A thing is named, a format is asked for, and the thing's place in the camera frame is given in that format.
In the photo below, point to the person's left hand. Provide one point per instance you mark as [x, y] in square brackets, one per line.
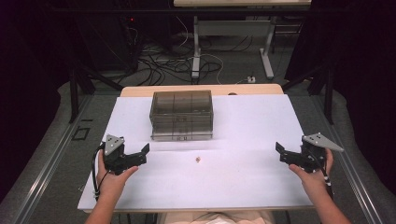
[110, 183]

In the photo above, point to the black metal stand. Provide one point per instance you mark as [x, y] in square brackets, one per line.
[74, 93]
[328, 93]

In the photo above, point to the white table sheet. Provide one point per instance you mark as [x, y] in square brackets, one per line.
[236, 180]

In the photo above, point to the dark equipment with red light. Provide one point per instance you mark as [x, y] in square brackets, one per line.
[106, 43]

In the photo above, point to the aluminium floor rail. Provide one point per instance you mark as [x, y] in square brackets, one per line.
[46, 174]
[351, 174]

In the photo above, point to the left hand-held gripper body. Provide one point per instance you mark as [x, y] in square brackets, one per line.
[113, 158]

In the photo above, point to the clear plastic drawer box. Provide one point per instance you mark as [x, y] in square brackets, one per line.
[181, 115]

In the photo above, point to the person's right hand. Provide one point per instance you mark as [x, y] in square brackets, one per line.
[316, 182]

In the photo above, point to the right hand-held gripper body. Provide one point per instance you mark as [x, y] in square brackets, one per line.
[311, 158]

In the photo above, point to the white metal desk frame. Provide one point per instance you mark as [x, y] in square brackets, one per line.
[232, 28]

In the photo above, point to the white power strip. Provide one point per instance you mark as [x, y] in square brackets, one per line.
[251, 79]

